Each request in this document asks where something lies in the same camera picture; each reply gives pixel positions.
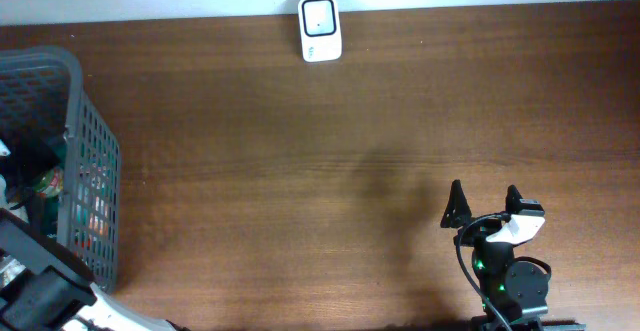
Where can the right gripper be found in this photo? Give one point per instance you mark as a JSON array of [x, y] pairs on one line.
[[457, 215]]

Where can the green lid jar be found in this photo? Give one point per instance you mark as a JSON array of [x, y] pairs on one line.
[[50, 184]]

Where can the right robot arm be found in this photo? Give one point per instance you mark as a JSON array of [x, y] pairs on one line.
[[513, 290]]

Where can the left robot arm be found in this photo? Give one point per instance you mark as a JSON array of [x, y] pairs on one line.
[[54, 289]]

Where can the white barcode scanner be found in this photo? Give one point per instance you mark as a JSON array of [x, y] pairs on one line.
[[320, 30]]

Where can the grey plastic basket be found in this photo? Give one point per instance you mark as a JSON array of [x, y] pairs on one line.
[[42, 95]]

